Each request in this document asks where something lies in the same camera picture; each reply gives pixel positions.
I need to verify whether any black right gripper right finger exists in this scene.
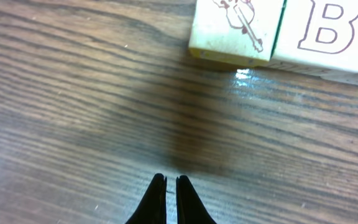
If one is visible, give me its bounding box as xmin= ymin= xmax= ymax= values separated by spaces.
xmin=176 ymin=175 xmax=216 ymax=224

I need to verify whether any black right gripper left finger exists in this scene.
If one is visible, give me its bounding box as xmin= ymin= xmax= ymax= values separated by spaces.
xmin=126 ymin=173 xmax=167 ymax=224

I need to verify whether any plain wooden picture block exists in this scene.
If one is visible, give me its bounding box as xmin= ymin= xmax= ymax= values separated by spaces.
xmin=188 ymin=0 xmax=285 ymax=67

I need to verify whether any yellow top picture block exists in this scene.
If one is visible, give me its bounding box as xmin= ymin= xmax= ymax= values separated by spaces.
xmin=268 ymin=0 xmax=358 ymax=77

